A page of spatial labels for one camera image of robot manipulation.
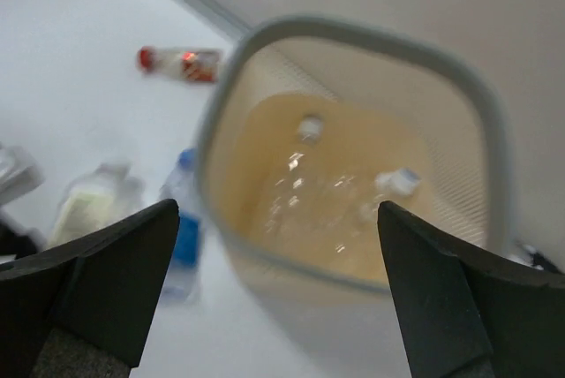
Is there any beige ribbed plastic bin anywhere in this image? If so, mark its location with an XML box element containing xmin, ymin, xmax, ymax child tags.
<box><xmin>196</xmin><ymin>15</ymin><xmax>516</xmax><ymax>299</ymax></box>

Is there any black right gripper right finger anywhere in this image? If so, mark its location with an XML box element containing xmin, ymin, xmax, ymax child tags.
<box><xmin>378</xmin><ymin>201</ymin><xmax>564</xmax><ymax>377</ymax></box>

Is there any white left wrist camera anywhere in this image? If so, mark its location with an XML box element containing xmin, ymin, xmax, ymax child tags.
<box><xmin>1</xmin><ymin>146</ymin><xmax>44</xmax><ymax>206</ymax></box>

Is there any white label clear bottle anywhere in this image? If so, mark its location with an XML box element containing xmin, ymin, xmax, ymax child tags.
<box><xmin>46</xmin><ymin>162</ymin><xmax>144</xmax><ymax>249</ymax></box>

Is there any blue label plastic bottle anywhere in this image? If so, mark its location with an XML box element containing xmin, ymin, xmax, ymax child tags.
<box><xmin>161</xmin><ymin>148</ymin><xmax>202</xmax><ymax>302</ymax></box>

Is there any clear crushed plastic bottle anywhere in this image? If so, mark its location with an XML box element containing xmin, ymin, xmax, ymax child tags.
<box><xmin>341</xmin><ymin>168</ymin><xmax>421</xmax><ymax>229</ymax></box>

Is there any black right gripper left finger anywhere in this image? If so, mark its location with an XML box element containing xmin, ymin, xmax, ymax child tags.
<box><xmin>1</xmin><ymin>200</ymin><xmax>179</xmax><ymax>377</ymax></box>

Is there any red cap small bottle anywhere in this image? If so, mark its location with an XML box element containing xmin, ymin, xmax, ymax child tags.
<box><xmin>136</xmin><ymin>46</ymin><xmax>222</xmax><ymax>84</ymax></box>

